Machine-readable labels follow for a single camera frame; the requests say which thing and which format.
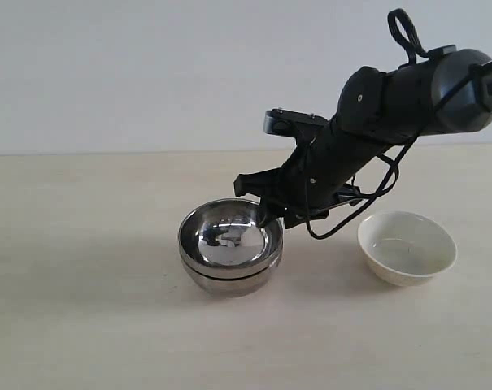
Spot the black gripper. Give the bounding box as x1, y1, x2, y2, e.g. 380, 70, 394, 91
233, 117, 388, 228

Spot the dimpled steel bowl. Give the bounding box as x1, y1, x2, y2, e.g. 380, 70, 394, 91
178, 198, 283, 280

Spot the smooth steel bowl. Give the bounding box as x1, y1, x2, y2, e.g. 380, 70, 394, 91
181, 257, 281, 297

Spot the white ceramic bowl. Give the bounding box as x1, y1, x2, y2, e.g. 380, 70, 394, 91
357, 210, 458, 287

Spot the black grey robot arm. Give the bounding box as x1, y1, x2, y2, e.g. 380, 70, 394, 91
233, 49, 492, 228

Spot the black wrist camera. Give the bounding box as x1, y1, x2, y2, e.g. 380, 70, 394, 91
263, 108, 329, 142

